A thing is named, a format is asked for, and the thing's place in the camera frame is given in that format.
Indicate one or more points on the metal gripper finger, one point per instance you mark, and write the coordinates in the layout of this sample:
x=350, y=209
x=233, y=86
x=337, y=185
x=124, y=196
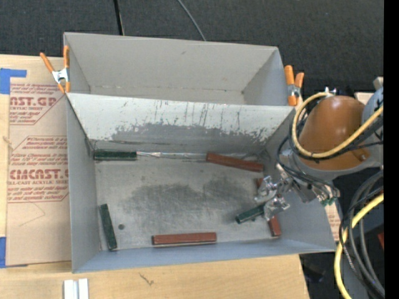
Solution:
x=275, y=205
x=267, y=189

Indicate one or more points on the red-brown flat block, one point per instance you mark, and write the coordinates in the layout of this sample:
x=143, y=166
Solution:
x=184, y=238
x=233, y=162
x=275, y=227

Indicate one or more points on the dark green flat block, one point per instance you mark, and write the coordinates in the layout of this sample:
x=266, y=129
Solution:
x=108, y=226
x=114, y=155
x=249, y=214

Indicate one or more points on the grey metal bin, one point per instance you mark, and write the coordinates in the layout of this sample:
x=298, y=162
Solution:
x=174, y=198

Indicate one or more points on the brown cardboard board, red print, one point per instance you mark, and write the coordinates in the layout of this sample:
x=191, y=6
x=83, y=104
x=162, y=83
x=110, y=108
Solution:
x=37, y=216

